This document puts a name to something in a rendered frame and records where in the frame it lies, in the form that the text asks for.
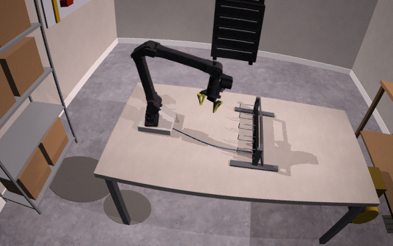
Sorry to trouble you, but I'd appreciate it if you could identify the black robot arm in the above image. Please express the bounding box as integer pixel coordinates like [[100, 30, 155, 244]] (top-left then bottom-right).
[[131, 40, 233, 127]]

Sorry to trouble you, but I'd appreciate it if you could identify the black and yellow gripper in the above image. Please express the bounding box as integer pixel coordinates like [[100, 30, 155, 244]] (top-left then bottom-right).
[[197, 84, 223, 113]]

